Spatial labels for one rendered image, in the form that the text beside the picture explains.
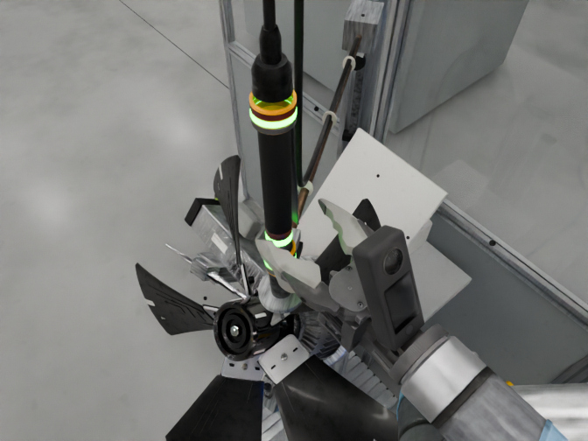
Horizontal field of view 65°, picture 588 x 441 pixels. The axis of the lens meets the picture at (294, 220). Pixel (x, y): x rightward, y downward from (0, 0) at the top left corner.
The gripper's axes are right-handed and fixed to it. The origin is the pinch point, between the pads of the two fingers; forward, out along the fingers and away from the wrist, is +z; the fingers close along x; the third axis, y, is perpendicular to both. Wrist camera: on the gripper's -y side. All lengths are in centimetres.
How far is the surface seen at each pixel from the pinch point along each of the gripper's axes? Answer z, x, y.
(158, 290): 36, -11, 54
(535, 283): -18, 71, 69
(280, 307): 0.6, -2.1, 19.8
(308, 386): -4.3, 0.1, 47.7
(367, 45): 34, 48, 13
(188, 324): 29, -9, 63
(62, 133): 252, 9, 166
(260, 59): 3.3, -1.0, -19.5
